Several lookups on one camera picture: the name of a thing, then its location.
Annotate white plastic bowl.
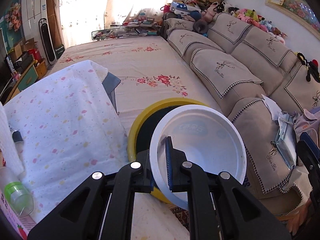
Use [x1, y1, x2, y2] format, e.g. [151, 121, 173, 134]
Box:
[149, 105, 247, 209]

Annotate yellow rimmed trash bin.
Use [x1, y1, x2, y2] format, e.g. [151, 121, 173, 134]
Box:
[127, 98, 204, 204]

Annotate green clear plastic cup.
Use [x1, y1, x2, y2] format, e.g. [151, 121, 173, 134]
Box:
[1, 166, 34, 217]

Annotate white dotted tablecloth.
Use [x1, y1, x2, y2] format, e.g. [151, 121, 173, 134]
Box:
[3, 60, 128, 223]

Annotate white folded towel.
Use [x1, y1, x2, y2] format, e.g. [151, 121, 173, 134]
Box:
[1, 103, 25, 177]

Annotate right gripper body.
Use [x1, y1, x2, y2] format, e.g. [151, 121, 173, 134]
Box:
[296, 132, 319, 239]

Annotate beige sofa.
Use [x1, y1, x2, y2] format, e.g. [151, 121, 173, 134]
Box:
[164, 14, 319, 216]

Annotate floral bed mattress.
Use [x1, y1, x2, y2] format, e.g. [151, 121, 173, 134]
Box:
[47, 35, 223, 240]

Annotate wooden tv cabinet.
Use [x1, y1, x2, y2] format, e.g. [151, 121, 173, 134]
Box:
[1, 59, 47, 105]

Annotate black tower fan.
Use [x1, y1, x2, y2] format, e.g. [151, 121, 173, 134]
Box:
[39, 18, 57, 65]

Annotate cluttered glass side table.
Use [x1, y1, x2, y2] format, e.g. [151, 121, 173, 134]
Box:
[91, 18, 161, 41]

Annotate pile of plush toys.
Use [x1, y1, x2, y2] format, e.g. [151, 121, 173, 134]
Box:
[159, 0, 288, 46]

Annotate sheer window curtains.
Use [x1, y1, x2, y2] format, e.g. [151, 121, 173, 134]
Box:
[53, 0, 187, 48]

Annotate artificial flower decoration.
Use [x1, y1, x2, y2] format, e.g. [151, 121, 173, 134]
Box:
[4, 2, 22, 32]

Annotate framed wall painting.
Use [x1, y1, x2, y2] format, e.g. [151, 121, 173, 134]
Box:
[265, 0, 319, 39]

